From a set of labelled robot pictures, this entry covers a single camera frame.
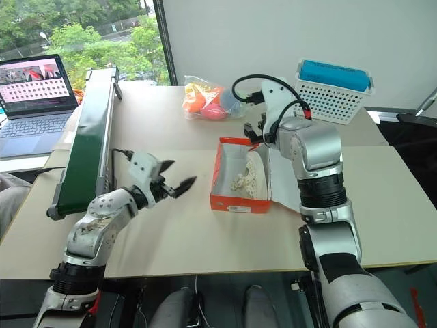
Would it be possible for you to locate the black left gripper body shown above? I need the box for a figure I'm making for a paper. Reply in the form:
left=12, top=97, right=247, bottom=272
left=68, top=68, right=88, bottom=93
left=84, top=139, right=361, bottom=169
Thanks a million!
left=149, top=176, right=182, bottom=206

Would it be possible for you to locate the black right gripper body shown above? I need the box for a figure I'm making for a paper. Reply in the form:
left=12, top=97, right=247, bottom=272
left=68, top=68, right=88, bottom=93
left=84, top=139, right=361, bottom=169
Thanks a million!
left=252, top=112, right=276, bottom=144

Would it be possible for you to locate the orange cardboard shoebox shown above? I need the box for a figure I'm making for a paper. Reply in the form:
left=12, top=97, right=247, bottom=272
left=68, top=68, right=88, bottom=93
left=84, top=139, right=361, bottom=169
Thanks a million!
left=208, top=136, right=302, bottom=215

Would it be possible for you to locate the blue pack in basket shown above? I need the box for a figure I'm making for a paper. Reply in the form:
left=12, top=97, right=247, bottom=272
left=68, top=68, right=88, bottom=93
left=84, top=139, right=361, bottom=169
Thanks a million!
left=299, top=60, right=372, bottom=93

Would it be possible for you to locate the white perforated shoe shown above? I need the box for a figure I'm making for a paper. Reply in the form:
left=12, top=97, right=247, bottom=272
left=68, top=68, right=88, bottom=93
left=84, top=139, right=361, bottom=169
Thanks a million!
left=244, top=152, right=272, bottom=200
left=229, top=170, right=253, bottom=195

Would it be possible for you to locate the clear plastic bag of toys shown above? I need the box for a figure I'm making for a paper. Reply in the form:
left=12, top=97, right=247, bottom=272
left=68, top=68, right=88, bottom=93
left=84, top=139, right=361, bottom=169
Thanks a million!
left=182, top=74, right=247, bottom=122

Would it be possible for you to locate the white perforated plastic basket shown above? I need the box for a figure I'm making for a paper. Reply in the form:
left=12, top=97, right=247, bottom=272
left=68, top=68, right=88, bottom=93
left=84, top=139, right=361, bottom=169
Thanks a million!
left=293, top=59, right=376, bottom=126

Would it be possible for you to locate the green conveyor belt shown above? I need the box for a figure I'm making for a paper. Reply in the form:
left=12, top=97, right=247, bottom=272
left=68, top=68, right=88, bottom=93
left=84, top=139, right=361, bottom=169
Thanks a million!
left=46, top=65, right=124, bottom=220

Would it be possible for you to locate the dark grey rounded shape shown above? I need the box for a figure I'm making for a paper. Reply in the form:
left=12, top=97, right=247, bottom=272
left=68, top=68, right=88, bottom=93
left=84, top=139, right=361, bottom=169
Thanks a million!
left=155, top=286, right=196, bottom=328
left=243, top=284, right=279, bottom=328

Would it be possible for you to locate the grey open laptop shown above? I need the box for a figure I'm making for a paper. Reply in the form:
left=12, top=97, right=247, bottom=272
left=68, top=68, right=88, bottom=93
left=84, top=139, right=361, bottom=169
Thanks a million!
left=0, top=54, right=80, bottom=160

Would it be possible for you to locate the grey trouser leg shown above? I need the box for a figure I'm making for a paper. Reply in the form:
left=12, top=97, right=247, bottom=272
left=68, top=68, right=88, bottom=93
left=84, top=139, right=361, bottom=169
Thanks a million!
left=0, top=172, right=33, bottom=240

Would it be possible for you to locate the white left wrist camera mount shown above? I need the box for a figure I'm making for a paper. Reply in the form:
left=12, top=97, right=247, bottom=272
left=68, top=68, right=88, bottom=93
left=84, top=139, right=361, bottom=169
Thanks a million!
left=128, top=151, right=165, bottom=206

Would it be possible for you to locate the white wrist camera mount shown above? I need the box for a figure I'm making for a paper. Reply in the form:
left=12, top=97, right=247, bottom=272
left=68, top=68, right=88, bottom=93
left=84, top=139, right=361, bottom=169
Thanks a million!
left=128, top=151, right=165, bottom=206
left=260, top=79, right=302, bottom=138

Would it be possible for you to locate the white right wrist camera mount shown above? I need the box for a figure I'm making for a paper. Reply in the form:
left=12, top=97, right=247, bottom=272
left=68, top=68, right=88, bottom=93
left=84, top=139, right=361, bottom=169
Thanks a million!
left=260, top=79, right=302, bottom=138

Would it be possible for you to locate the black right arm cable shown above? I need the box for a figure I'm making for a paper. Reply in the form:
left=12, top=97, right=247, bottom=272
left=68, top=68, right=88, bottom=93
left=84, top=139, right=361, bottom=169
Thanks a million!
left=231, top=74, right=313, bottom=143

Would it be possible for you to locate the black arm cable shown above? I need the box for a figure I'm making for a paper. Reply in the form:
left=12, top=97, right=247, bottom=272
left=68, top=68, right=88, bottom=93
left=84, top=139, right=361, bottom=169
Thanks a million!
left=231, top=74, right=313, bottom=143
left=111, top=147, right=135, bottom=192

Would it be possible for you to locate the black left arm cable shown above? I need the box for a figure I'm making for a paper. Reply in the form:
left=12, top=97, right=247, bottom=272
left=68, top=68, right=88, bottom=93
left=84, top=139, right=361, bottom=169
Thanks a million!
left=111, top=147, right=135, bottom=192

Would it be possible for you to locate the dark window frame post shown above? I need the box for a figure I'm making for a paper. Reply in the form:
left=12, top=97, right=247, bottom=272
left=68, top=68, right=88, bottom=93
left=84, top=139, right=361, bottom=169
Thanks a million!
left=152, top=0, right=179, bottom=87

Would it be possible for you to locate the red strap under table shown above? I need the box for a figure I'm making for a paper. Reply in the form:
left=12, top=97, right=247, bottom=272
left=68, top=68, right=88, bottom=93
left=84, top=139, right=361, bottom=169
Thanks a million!
left=409, top=287, right=428, bottom=328

